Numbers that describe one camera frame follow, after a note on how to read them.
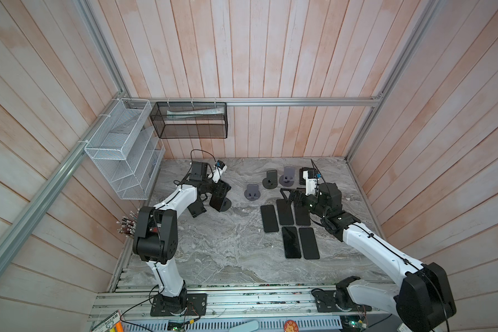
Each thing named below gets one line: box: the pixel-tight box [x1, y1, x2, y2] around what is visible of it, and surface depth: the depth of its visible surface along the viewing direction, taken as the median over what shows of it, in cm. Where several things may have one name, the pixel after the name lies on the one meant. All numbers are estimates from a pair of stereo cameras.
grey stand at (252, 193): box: [244, 183, 261, 202], surface depth 103 cm
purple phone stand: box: [278, 166, 296, 187], surface depth 109 cm
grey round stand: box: [262, 169, 279, 190], surface depth 109 cm
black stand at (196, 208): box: [186, 199, 207, 218], surface depth 98 cm
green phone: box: [260, 204, 279, 233], surface depth 97 cm
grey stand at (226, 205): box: [219, 197, 232, 212], surface depth 102 cm
